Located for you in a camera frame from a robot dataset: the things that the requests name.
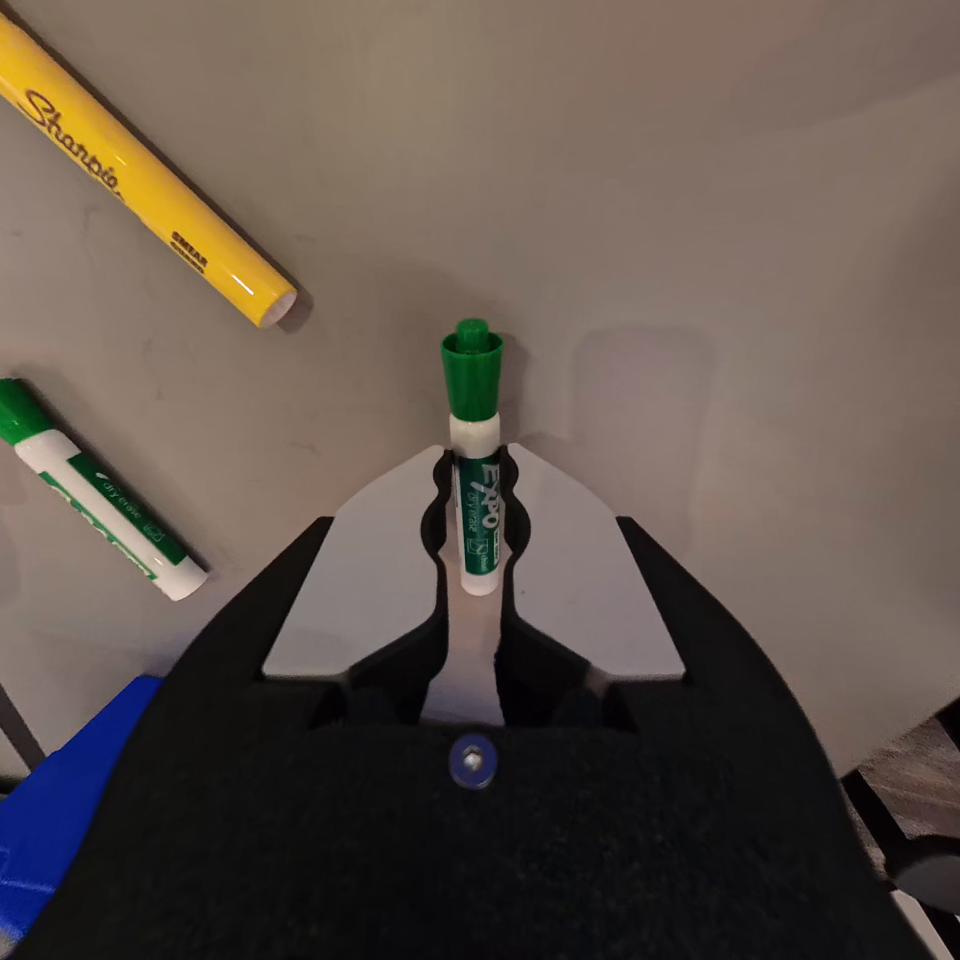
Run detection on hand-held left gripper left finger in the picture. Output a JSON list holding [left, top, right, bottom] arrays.
[[261, 444, 451, 725]]

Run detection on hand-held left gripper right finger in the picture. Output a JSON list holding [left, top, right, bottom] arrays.
[[495, 442, 688, 727]]

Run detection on yellow highlighter marker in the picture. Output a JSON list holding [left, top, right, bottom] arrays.
[[0, 11, 299, 330]]

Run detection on grey desk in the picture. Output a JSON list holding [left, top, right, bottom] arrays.
[[0, 0, 960, 781]]

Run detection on green dry erase marker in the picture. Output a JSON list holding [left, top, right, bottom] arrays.
[[440, 318, 505, 597], [0, 377, 210, 603]]

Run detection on blue plastic bin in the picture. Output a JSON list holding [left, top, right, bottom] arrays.
[[0, 675, 165, 948]]

